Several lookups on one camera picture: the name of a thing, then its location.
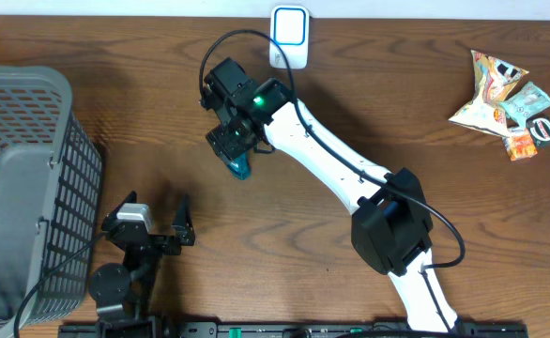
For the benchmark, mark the white barcode scanner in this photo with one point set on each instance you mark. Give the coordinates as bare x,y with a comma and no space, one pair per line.
289,28

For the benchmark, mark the green round-logo packet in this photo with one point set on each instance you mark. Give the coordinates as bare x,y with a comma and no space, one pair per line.
539,130

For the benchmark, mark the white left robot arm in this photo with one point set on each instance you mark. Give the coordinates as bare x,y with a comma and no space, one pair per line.
122,291

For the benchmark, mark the orange tissue pack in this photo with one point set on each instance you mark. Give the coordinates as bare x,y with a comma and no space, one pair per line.
519,144

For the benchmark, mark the orange snack chip bag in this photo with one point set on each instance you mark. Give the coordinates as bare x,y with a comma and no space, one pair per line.
494,80

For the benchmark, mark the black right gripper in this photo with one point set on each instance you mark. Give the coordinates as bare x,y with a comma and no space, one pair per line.
217,137

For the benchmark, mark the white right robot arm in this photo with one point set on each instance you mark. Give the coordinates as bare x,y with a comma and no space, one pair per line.
390,224

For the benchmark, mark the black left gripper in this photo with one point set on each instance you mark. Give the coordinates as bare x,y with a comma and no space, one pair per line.
182,227

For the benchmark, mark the white flushable wipes pack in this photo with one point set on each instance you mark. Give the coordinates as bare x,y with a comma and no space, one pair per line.
528,102

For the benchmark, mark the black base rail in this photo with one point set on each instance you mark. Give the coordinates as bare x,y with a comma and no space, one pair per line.
215,330

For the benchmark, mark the grey plastic shopping basket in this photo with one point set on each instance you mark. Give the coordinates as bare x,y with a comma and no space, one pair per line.
50,184

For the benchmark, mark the blue water bottle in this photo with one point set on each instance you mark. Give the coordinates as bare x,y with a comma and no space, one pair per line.
240,167

